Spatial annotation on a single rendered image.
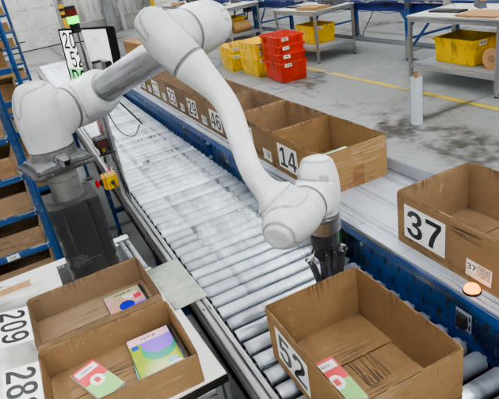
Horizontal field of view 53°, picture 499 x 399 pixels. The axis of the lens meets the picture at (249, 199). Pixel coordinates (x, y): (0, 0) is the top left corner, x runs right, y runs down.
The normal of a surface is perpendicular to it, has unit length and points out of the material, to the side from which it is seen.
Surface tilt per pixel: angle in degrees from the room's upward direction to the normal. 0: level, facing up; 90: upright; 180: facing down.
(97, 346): 89
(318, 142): 89
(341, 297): 89
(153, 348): 0
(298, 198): 37
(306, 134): 89
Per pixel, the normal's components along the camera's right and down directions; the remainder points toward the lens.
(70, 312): -0.17, -0.89
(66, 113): 0.87, 0.04
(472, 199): -0.88, 0.33
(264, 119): 0.43, 0.33
